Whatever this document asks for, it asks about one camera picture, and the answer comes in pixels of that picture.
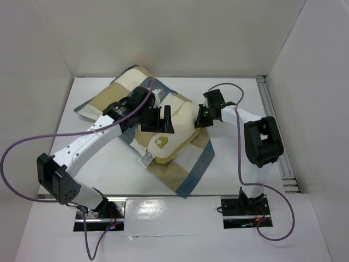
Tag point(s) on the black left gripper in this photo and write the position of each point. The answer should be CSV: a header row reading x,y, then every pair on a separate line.
x,y
161,125

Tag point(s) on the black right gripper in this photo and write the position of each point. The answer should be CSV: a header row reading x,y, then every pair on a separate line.
x,y
204,117

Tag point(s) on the cream yellow-edged pillow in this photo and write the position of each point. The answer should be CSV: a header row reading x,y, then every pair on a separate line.
x,y
164,147

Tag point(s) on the blue beige striped pillowcase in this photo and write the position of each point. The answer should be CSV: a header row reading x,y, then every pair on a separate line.
x,y
180,174

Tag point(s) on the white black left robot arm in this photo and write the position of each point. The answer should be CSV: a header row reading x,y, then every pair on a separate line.
x,y
56,172

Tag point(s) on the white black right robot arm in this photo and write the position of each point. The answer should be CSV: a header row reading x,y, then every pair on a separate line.
x,y
258,140

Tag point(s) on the white pillow care label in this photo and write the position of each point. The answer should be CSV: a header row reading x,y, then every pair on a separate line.
x,y
146,159

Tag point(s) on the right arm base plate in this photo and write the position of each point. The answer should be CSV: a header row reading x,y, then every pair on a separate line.
x,y
234,217

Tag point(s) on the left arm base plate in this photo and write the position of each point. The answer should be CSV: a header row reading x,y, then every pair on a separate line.
x,y
112,218

